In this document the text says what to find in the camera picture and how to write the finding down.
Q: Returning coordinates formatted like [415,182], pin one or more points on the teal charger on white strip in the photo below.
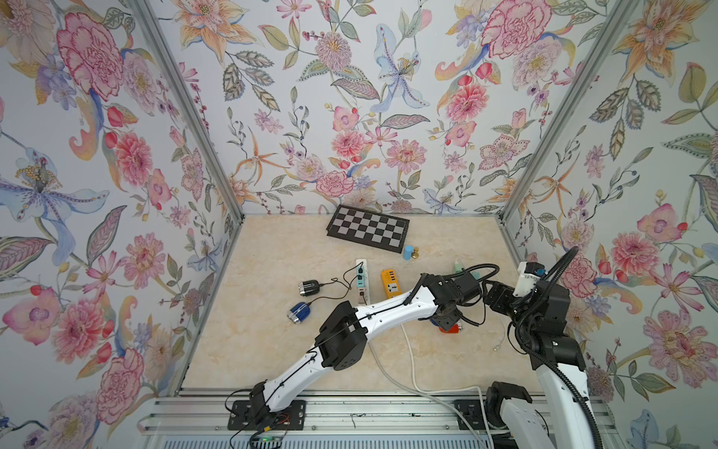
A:
[361,277]

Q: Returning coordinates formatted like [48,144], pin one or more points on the red electric shaver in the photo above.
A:
[455,329]

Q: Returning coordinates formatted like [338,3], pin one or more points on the black white chessboard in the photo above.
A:
[376,230]

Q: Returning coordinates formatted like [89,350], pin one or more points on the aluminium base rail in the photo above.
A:
[198,418]

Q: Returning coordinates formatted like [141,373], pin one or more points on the black electric shaver left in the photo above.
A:
[309,288]

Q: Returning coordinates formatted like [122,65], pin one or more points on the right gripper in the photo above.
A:
[500,290]

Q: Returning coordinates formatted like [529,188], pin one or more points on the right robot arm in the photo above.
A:
[560,367]

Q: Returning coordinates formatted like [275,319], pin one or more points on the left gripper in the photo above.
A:
[452,318]

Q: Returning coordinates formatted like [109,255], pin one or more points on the blue electric shaver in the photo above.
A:
[299,313]

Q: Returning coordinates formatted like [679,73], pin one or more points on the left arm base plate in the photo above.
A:
[246,415]

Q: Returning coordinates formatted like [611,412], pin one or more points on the right aluminium corner post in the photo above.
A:
[599,51]

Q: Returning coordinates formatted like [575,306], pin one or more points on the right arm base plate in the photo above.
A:
[473,414]

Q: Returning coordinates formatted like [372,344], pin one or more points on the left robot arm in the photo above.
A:
[348,330]

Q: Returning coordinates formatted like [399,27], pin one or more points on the left aluminium corner post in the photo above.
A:
[153,33]

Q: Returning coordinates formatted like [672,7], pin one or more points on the white power strip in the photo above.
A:
[362,263]

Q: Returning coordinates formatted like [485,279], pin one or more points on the aluminium corner post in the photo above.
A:
[599,51]
[153,33]

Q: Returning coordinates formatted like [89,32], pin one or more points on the orange power strip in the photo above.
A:
[390,284]

